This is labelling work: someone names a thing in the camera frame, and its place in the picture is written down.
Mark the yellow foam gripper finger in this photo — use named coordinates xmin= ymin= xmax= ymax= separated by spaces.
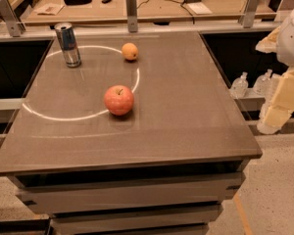
xmin=257 ymin=67 xmax=294 ymax=134
xmin=256 ymin=27 xmax=280 ymax=53

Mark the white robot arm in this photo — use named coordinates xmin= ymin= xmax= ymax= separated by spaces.
xmin=256 ymin=9 xmax=294 ymax=134

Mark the red bull can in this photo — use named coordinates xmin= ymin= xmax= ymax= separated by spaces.
xmin=55 ymin=23 xmax=81 ymax=68

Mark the clear plastic bottle right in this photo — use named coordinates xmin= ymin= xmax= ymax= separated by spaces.
xmin=253 ymin=70 xmax=272 ymax=96

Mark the clear plastic bottle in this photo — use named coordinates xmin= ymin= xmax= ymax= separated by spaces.
xmin=230 ymin=72 xmax=248 ymax=99
xmin=253 ymin=70 xmax=272 ymax=96

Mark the clear plastic bottle left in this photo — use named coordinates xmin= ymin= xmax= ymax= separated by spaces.
xmin=230 ymin=72 xmax=248 ymax=99

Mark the white paper sheet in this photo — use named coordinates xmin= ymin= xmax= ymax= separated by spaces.
xmin=188 ymin=2 xmax=212 ymax=15

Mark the orange fruit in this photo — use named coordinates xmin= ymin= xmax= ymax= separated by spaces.
xmin=122 ymin=43 xmax=138 ymax=61

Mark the red apple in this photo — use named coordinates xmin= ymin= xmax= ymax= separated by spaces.
xmin=104 ymin=85 xmax=134 ymax=116

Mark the small black remote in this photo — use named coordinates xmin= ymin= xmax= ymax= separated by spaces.
xmin=101 ymin=0 xmax=112 ymax=4

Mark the white tape circle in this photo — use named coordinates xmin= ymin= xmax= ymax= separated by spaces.
xmin=22 ymin=45 xmax=140 ymax=122

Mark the grey drawer cabinet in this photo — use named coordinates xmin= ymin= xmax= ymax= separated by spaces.
xmin=8 ymin=160 xmax=251 ymax=235

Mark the brown paper packet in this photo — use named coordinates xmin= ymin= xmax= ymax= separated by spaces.
xmin=34 ymin=3 xmax=64 ymax=16

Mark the right metal bracket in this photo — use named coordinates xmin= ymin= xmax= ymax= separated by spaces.
xmin=239 ymin=0 xmax=260 ymax=28

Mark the metal bracket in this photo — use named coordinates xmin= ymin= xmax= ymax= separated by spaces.
xmin=0 ymin=0 xmax=25 ymax=37
xmin=125 ymin=0 xmax=138 ymax=32
xmin=239 ymin=0 xmax=260 ymax=28

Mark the middle metal bracket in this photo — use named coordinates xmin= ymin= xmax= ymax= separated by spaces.
xmin=125 ymin=0 xmax=138 ymax=32

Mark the left metal bracket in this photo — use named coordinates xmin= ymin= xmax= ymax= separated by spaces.
xmin=0 ymin=0 xmax=25 ymax=37

